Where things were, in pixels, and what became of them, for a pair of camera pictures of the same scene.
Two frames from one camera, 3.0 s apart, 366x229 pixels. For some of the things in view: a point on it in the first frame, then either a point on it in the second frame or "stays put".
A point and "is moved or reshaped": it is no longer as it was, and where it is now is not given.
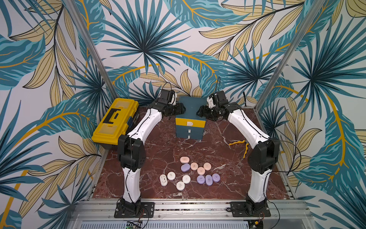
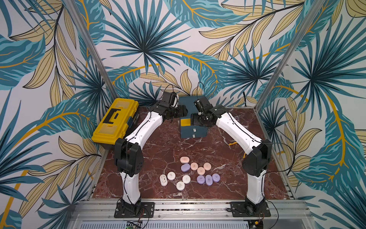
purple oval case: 208,180 stays put
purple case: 200,179 stays put
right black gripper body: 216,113 -> 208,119
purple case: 216,177 stays put
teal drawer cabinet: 189,125 stays put
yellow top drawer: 190,122 is moved or reshaped
